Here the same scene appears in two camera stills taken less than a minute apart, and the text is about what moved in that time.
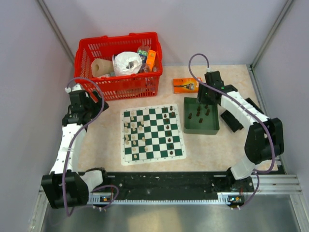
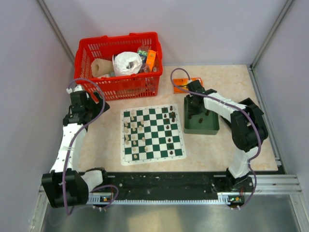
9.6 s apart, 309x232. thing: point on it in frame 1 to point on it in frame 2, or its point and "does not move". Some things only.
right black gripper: x=201 y=99 to x=191 y=111
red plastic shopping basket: x=123 y=66 does not move
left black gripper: x=97 y=105 does not move
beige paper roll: x=102 y=67 does not move
